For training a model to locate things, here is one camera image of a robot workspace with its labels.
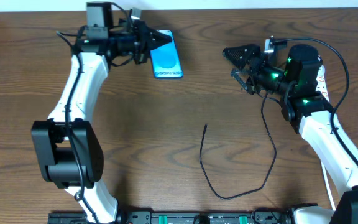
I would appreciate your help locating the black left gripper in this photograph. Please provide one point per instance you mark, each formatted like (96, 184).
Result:
(142, 42)

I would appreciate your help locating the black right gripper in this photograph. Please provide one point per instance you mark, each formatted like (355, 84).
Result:
(252, 66)

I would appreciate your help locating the blue smartphone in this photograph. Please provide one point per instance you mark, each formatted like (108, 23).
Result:
(165, 60)

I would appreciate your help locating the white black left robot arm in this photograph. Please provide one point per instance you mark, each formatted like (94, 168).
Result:
(67, 149)

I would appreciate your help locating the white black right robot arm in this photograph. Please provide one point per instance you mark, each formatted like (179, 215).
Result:
(305, 105)

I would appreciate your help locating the white power strip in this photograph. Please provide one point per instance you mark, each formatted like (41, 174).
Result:
(321, 86)

